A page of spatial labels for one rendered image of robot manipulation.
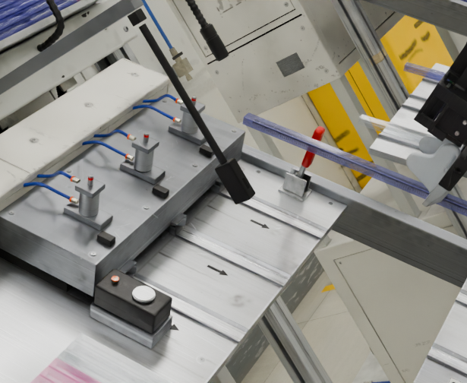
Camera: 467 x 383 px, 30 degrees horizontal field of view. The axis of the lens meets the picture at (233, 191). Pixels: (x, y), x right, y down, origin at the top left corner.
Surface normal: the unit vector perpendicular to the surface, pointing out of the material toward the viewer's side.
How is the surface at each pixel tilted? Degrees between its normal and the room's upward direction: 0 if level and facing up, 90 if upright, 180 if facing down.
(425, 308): 90
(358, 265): 90
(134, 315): 90
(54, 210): 45
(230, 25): 90
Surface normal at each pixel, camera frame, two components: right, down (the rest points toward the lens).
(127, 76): 0.15, -0.79
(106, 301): -0.47, 0.47
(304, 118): 0.72, -0.28
